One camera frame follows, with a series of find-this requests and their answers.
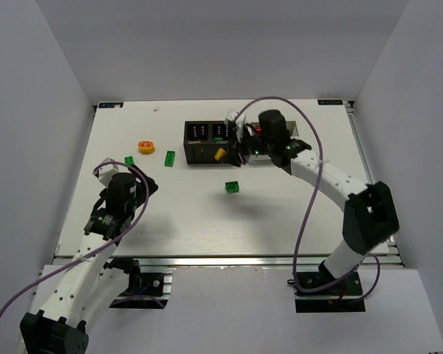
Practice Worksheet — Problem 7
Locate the orange small lego brick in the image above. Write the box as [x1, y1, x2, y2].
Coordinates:
[214, 148, 227, 162]

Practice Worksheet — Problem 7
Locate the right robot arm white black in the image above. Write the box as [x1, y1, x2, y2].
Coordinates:
[219, 110, 399, 294]

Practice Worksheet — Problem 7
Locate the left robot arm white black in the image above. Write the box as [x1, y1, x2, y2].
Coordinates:
[20, 162, 158, 353]

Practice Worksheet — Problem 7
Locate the white two-compartment container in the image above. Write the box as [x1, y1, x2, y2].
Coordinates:
[241, 118, 311, 167]

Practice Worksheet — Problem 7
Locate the dark green 2x2 lego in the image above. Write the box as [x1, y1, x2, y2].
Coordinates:
[224, 181, 240, 194]

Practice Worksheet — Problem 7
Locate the dark green long lego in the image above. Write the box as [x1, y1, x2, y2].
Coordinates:
[164, 150, 176, 167]

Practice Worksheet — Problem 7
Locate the black two-compartment container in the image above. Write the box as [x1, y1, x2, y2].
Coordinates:
[183, 120, 233, 165]

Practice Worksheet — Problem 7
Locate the yellow round flower lego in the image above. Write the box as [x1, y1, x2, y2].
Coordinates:
[137, 141, 156, 155]

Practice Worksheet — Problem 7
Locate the blue label right corner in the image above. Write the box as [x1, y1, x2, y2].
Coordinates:
[317, 99, 343, 105]

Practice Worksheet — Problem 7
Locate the blue label corner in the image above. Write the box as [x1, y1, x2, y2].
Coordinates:
[317, 99, 343, 105]
[98, 102, 123, 109]

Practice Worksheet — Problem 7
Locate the blue label left corner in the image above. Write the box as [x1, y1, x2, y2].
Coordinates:
[98, 102, 123, 109]

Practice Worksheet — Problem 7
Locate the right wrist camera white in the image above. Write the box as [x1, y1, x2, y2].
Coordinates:
[224, 110, 247, 142]

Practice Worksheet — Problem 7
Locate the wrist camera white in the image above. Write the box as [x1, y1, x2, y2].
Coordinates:
[224, 110, 247, 142]
[92, 158, 122, 188]

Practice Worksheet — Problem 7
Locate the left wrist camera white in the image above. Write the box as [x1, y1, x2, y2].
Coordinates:
[92, 158, 122, 188]

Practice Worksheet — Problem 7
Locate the aluminium table front rail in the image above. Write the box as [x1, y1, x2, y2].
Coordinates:
[51, 254, 403, 268]

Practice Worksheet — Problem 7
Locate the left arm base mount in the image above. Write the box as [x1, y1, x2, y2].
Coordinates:
[103, 257, 168, 309]

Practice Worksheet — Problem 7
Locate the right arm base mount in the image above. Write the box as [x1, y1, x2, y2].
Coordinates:
[287, 273, 365, 313]

